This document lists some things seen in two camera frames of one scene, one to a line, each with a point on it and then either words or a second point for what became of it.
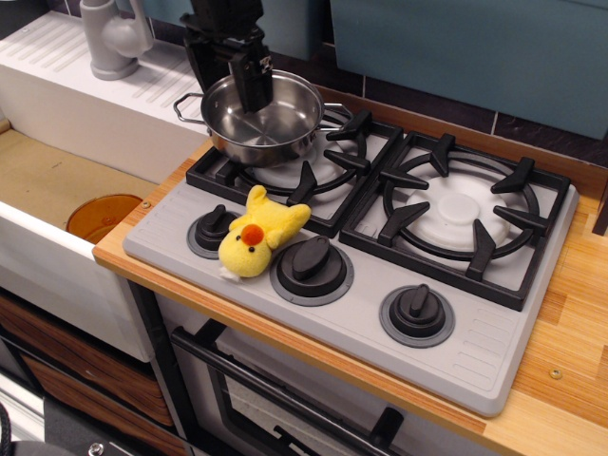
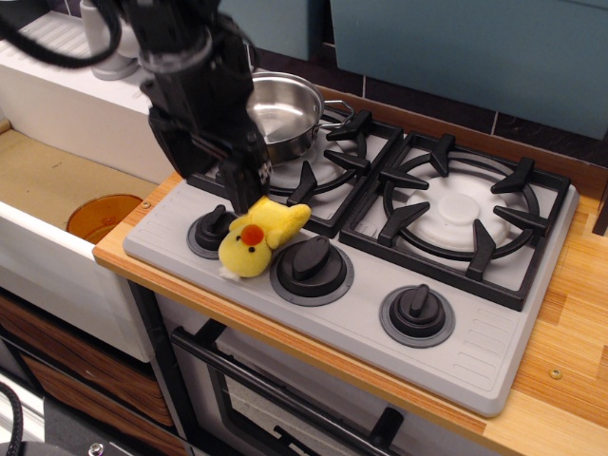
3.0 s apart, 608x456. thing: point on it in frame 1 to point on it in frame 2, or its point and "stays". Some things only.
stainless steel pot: x=282 y=132 stays
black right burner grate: x=469 y=211 stays
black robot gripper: x=229 y=25 to x=197 y=63
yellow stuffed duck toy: x=246 y=250 stays
